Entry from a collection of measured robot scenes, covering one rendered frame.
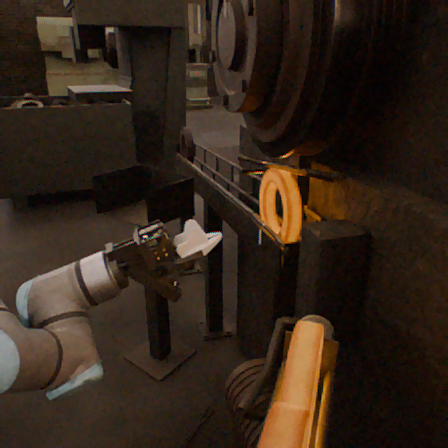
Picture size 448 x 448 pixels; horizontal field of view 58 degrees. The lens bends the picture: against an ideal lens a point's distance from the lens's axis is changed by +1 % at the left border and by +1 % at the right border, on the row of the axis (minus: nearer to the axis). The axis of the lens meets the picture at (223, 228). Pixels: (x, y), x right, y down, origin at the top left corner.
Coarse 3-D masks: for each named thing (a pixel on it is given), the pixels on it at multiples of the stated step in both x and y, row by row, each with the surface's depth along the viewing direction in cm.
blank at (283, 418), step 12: (276, 408) 36; (288, 408) 36; (300, 408) 37; (276, 420) 34; (288, 420) 34; (300, 420) 35; (264, 432) 33; (276, 432) 33; (288, 432) 33; (300, 432) 33; (264, 444) 32; (276, 444) 32; (288, 444) 32; (300, 444) 32
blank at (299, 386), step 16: (304, 336) 47; (320, 336) 47; (288, 352) 45; (304, 352) 45; (320, 352) 50; (288, 368) 44; (304, 368) 44; (288, 384) 43; (304, 384) 43; (288, 400) 43; (304, 400) 42
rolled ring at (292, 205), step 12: (264, 180) 98; (276, 180) 90; (288, 180) 87; (264, 192) 99; (288, 192) 86; (264, 204) 100; (288, 204) 86; (300, 204) 86; (264, 216) 101; (276, 216) 101; (288, 216) 86; (300, 216) 86; (276, 228) 98; (288, 228) 87; (300, 228) 88; (288, 240) 90
